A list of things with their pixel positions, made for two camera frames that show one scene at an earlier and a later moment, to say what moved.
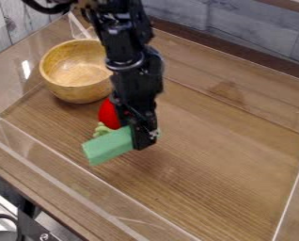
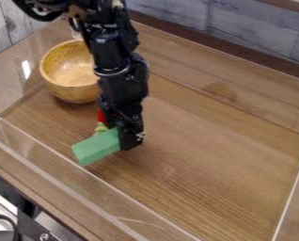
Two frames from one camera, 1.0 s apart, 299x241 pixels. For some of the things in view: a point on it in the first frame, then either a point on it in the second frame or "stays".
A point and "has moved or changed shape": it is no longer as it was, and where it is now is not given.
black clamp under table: (31, 229) stays
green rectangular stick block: (109, 145) has moved or changed shape
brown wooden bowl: (75, 72) stays
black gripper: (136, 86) -> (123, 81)
